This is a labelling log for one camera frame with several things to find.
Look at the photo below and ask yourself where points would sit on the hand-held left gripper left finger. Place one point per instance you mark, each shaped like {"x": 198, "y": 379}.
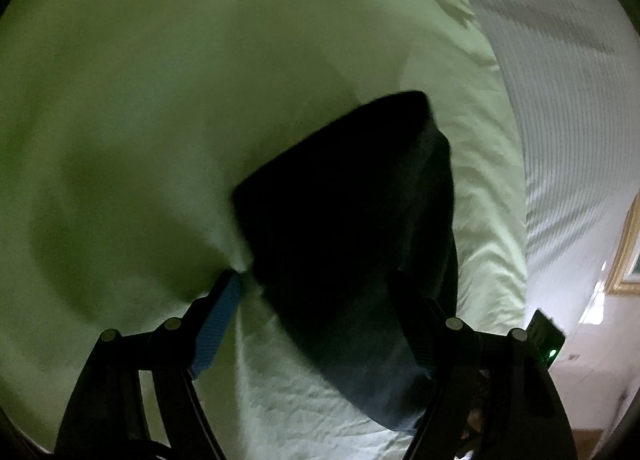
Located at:
{"x": 219, "y": 327}

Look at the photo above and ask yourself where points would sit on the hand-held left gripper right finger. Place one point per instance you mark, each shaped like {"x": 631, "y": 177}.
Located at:
{"x": 426, "y": 335}

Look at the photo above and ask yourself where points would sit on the black pants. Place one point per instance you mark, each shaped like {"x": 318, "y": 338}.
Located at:
{"x": 360, "y": 240}

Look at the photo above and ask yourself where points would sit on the light green bed sheet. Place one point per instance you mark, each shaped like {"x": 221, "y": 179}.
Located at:
{"x": 125, "y": 140}

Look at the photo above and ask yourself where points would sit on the gold picture frame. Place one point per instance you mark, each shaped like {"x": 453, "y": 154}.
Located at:
{"x": 625, "y": 260}

